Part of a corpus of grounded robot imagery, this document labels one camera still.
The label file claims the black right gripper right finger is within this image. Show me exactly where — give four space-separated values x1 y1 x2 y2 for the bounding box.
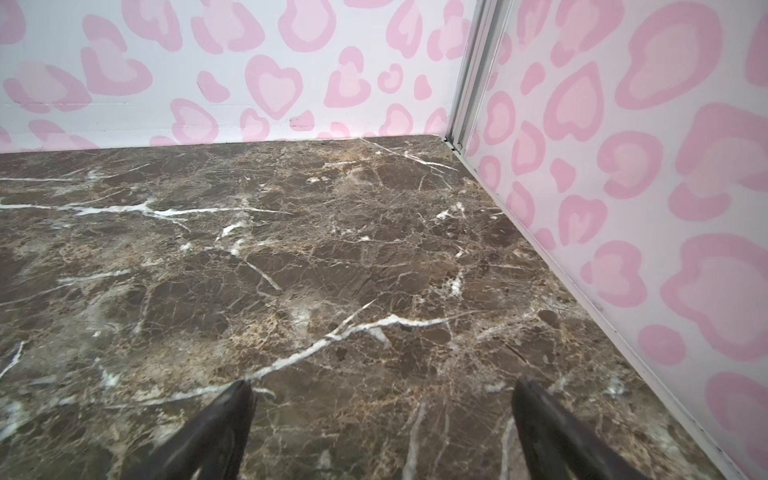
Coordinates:
511 377 645 480

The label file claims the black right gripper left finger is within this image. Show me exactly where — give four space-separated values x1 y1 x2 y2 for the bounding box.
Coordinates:
122 380 255 479

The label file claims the aluminium corner frame post right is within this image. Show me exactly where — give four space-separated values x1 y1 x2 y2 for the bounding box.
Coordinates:
444 0 515 156

